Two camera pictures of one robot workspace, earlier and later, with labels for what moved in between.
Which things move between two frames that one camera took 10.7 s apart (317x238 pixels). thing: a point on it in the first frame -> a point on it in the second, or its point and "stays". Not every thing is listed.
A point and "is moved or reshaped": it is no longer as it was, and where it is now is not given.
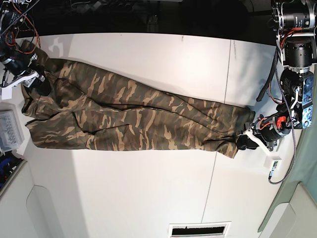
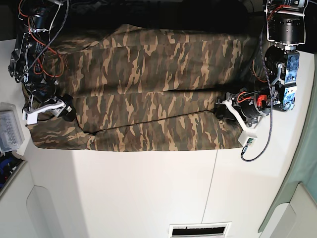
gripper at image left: (18, 70) -> (41, 96)
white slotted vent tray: (215, 229) stays
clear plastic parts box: (11, 133) stays
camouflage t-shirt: (87, 109) is moved or reshaped
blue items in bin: (9, 163) stays
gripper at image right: (271, 128) -> (248, 104)
